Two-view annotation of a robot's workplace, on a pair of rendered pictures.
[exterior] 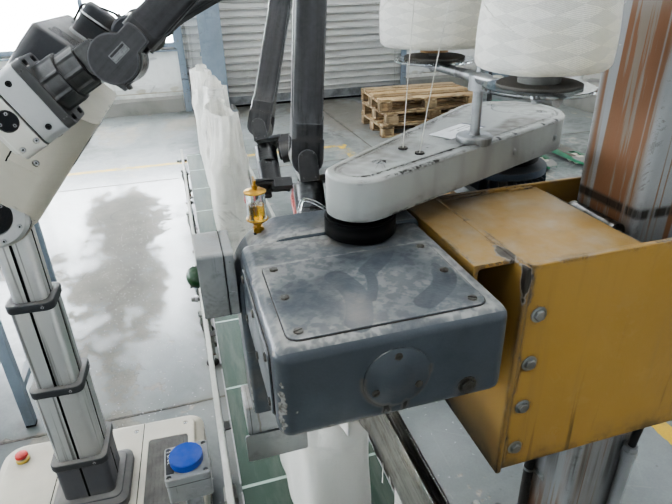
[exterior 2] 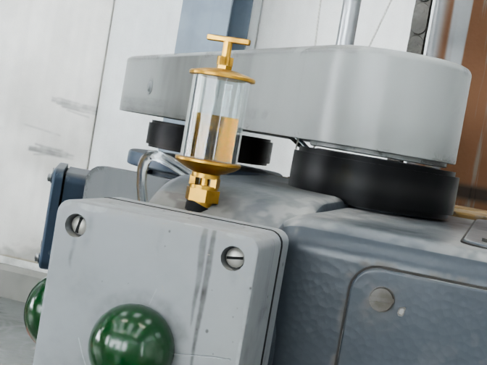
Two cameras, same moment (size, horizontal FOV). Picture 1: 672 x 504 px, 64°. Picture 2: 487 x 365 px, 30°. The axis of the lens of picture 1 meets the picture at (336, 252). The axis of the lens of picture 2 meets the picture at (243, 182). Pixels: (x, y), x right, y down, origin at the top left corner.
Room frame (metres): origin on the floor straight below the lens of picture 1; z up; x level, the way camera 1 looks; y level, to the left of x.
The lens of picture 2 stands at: (0.42, 0.43, 1.36)
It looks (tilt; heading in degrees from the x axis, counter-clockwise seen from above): 3 degrees down; 302
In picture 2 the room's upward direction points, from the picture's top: 10 degrees clockwise
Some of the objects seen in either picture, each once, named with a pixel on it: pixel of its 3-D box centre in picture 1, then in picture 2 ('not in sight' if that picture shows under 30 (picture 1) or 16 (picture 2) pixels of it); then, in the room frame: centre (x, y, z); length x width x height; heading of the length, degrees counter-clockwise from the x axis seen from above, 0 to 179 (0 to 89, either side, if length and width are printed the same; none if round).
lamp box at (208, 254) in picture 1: (216, 273); (159, 334); (0.61, 0.16, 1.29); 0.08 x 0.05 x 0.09; 16
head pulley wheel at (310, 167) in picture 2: (359, 221); (372, 181); (0.62, -0.03, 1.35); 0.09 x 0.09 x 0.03
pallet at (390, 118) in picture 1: (419, 107); not in sight; (6.58, -1.07, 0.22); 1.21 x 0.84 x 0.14; 106
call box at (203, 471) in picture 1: (189, 471); not in sight; (0.71, 0.29, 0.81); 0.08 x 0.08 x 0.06; 16
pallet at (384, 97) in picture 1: (418, 96); not in sight; (6.55, -1.04, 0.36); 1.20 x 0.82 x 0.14; 102
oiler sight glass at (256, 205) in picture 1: (256, 205); (215, 119); (0.64, 0.10, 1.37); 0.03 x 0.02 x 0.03; 16
